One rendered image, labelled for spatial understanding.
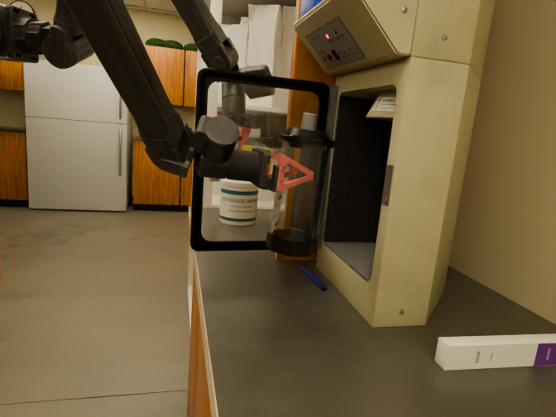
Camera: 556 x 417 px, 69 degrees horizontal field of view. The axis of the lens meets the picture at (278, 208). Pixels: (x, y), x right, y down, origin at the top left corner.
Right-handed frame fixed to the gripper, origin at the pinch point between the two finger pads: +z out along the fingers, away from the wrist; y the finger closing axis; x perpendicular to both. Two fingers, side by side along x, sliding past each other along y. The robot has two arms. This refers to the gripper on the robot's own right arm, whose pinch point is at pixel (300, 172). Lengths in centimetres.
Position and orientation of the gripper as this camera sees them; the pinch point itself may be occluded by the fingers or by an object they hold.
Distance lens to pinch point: 79.4
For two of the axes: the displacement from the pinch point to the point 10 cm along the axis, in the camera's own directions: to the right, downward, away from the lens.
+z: 9.5, 0.8, 2.9
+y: -2.7, -2.1, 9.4
